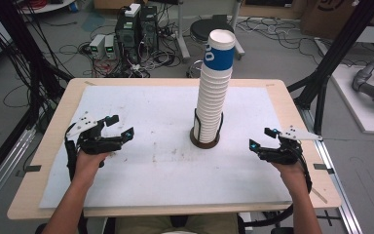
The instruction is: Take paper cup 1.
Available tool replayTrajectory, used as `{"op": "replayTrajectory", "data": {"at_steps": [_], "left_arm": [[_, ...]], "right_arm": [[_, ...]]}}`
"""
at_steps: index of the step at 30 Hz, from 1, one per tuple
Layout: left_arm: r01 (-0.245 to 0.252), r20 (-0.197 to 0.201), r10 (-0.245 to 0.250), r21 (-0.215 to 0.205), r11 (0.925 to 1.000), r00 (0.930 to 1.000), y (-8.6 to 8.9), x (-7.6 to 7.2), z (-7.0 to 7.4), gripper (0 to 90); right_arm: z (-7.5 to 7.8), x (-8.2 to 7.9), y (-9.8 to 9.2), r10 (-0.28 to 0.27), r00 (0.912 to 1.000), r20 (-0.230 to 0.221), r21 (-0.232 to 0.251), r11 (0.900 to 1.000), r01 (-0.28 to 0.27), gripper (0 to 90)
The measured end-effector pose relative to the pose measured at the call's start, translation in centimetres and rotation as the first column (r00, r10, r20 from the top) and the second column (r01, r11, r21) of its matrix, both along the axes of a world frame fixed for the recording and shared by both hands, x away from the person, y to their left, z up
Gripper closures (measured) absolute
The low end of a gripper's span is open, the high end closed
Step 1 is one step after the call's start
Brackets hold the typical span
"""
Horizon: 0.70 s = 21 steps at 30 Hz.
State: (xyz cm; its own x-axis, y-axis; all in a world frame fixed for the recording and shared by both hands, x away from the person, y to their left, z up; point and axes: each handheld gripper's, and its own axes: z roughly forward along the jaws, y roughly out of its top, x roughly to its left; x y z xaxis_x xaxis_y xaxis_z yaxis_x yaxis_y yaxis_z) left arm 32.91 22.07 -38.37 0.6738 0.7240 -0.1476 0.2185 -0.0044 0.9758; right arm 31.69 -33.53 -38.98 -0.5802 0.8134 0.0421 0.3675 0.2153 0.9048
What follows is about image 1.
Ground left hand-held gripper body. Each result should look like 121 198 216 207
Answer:
65 111 125 156

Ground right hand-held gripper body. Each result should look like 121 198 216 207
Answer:
259 125 323 166

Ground cup holder with brown base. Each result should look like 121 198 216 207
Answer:
189 108 225 150

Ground stack of white ribbed cups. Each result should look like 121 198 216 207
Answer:
193 63 234 144

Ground blue banded paper cup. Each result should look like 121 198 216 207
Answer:
203 28 237 72

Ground person's right hand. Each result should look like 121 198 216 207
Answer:
271 161 303 188

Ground person's left hand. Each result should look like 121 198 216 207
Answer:
74 150 112 183

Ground black tape strip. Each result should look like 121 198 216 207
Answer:
313 163 336 176
24 164 43 174

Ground wooden table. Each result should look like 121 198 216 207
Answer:
7 77 343 221

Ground grey power supply unit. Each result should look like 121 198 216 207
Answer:
89 33 107 60
104 34 119 60

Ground white floor board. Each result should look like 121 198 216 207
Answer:
315 38 374 137

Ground black computer tower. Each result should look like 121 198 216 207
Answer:
139 5 160 54
114 14 141 64

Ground person's khaki pants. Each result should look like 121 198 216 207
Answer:
114 213 240 234

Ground grey metal table leg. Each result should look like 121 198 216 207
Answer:
174 0 192 63

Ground white box on tower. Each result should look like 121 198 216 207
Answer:
124 3 142 19

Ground black round stool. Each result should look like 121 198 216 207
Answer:
189 14 245 61

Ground cardboard box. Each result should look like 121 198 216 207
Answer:
299 0 374 41

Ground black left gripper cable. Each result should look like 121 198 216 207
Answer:
63 131 80 182

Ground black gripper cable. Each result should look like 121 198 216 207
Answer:
63 131 80 182
243 150 314 228

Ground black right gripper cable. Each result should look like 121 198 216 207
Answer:
243 150 314 228

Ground aluminium rail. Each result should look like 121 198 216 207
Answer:
298 106 364 234
0 127 37 217

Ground tangle of floor cables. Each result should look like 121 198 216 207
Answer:
77 19 196 79

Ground black metal frame stand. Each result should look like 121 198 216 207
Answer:
286 0 374 137
0 0 74 108

